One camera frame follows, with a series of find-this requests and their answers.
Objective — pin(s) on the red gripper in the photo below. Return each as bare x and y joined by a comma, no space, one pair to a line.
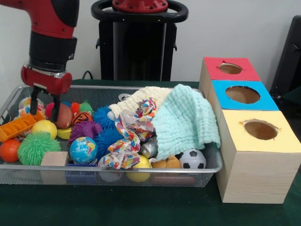
47,82

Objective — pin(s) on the brown toy football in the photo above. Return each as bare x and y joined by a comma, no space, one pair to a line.
64,116

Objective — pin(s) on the orange plastic tray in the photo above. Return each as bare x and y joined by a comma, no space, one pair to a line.
18,126

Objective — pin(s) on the cream white cloth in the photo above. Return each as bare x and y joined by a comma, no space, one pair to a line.
145,94

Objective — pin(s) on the mint green cloth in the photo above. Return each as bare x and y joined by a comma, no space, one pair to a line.
185,122

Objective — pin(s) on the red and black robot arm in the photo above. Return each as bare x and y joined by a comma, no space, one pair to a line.
51,47

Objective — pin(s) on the shallow mesh bin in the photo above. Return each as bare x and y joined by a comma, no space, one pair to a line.
117,176

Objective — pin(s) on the wooden box with three holes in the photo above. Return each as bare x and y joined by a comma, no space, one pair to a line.
254,176

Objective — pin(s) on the yellow ball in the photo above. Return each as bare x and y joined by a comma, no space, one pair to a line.
44,128

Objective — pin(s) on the green spiky ball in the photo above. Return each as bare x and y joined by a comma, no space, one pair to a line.
37,148

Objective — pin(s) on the orange ball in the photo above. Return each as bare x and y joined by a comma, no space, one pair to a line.
9,150

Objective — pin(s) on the globe print ball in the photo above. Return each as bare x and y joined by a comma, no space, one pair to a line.
83,150

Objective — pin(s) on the dark green table cloth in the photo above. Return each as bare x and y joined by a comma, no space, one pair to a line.
141,207
295,96

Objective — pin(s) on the black and white soccer ball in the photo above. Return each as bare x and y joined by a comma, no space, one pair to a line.
192,159

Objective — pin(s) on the black upright panel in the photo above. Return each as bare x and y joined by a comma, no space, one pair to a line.
289,58

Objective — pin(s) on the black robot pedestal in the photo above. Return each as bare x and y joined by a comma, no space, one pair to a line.
141,58

